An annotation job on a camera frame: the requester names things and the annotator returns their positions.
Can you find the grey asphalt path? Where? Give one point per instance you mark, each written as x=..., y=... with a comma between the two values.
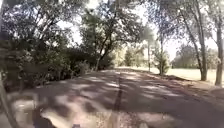
x=133, y=100

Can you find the dense green bushes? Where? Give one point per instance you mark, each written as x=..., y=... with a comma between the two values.
x=43, y=63

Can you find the pale dry grass field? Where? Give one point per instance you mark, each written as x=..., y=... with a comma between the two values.
x=193, y=74

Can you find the brown dirt verge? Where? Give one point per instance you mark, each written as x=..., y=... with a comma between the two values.
x=196, y=87

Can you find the row of trees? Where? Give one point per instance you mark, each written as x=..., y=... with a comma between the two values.
x=200, y=40

